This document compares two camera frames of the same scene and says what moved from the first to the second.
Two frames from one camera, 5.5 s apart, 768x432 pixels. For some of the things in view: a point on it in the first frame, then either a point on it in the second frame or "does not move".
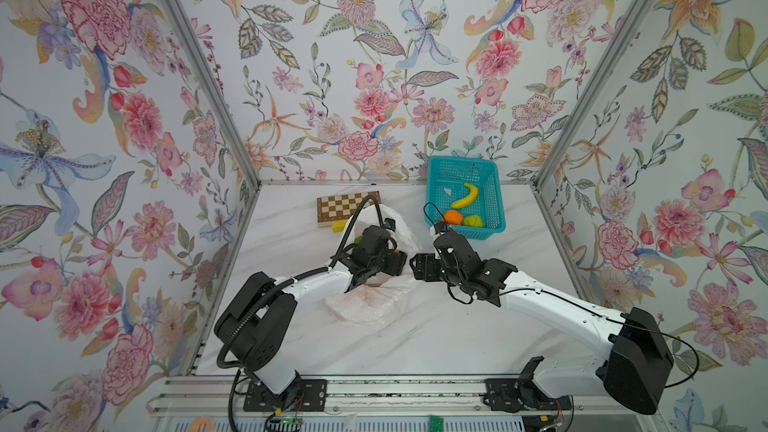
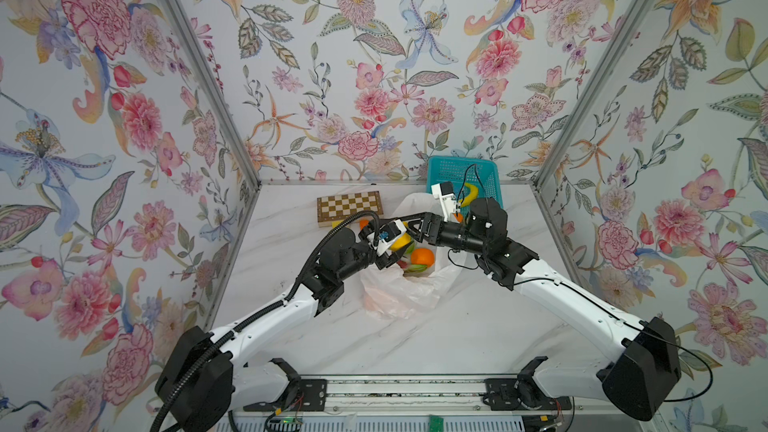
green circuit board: x=436 y=424 does not move
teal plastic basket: x=466 y=193 does not move
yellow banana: x=470 y=199 does not move
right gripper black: x=423 y=263 → x=433 y=229
